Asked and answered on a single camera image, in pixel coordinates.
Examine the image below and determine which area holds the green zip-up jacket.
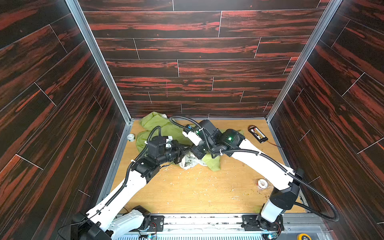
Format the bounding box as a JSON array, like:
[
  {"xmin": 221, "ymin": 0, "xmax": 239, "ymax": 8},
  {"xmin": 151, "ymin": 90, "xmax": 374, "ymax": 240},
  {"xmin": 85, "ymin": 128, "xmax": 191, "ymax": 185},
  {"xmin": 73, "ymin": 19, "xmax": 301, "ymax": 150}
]
[{"xmin": 135, "ymin": 111, "xmax": 245, "ymax": 172}]

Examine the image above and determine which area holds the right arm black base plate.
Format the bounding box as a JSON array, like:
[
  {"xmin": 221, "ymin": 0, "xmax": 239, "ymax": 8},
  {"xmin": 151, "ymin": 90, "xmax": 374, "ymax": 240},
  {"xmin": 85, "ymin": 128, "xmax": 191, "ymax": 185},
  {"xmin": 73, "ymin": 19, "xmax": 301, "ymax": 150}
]
[{"xmin": 241, "ymin": 215, "xmax": 284, "ymax": 232}]

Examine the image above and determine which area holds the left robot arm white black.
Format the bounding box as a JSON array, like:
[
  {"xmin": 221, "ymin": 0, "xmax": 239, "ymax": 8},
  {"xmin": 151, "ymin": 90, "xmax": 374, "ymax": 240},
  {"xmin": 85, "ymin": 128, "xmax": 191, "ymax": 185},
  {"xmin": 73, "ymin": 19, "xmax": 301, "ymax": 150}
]
[{"xmin": 68, "ymin": 136, "xmax": 191, "ymax": 240}]

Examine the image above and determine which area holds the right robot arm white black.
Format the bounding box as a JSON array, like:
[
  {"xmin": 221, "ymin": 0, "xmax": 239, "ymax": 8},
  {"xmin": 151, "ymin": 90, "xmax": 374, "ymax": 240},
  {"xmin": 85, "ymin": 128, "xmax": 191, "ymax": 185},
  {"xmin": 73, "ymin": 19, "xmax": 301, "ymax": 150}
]
[{"xmin": 183, "ymin": 120, "xmax": 340, "ymax": 233}]

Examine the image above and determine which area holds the black battery pack with label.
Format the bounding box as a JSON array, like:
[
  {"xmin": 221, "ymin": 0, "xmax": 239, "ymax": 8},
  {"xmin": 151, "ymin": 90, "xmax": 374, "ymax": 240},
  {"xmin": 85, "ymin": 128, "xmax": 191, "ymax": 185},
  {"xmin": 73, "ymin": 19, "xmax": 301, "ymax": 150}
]
[{"xmin": 248, "ymin": 125, "xmax": 268, "ymax": 144}]

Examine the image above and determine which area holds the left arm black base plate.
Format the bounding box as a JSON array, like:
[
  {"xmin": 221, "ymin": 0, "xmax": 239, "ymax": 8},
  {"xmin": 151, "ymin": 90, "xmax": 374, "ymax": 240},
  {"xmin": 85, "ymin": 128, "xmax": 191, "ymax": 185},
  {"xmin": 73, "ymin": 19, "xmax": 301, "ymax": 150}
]
[{"xmin": 142, "ymin": 215, "xmax": 165, "ymax": 232}]

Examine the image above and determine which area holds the yellow round tape measure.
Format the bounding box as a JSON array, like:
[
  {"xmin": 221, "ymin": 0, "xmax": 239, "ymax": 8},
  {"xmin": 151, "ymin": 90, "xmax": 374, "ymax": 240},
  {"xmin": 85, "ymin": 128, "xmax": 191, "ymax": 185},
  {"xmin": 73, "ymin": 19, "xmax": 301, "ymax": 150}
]
[{"xmin": 297, "ymin": 233, "xmax": 312, "ymax": 240}]

